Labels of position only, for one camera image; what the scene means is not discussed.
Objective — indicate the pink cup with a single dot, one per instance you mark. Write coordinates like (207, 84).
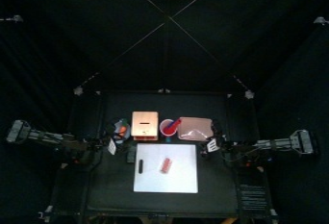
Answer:
(167, 130)

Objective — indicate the dark grey block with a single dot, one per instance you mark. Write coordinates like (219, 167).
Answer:
(131, 156)

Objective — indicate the black oblong piece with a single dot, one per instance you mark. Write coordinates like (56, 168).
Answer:
(140, 166)

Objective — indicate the light blue bowl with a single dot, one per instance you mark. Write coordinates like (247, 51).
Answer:
(122, 131)

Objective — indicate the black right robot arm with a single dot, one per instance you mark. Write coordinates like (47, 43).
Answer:
(278, 143)

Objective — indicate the wooden box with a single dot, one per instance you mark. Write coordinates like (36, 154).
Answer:
(144, 123)

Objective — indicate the metal frame clamp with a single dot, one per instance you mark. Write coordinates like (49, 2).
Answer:
(320, 20)
(77, 90)
(162, 90)
(249, 94)

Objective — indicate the red and blue utensil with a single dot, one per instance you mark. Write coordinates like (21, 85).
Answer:
(172, 125)

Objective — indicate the white printed label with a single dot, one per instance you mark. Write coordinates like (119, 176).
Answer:
(253, 195)

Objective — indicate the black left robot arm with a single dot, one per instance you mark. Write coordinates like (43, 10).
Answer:
(47, 136)

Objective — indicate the white cutting board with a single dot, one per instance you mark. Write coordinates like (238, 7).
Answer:
(167, 179)

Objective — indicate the orange toy food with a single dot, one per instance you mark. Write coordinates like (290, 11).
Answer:
(123, 128)

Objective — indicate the salmon sushi toy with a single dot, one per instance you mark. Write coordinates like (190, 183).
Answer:
(164, 165)

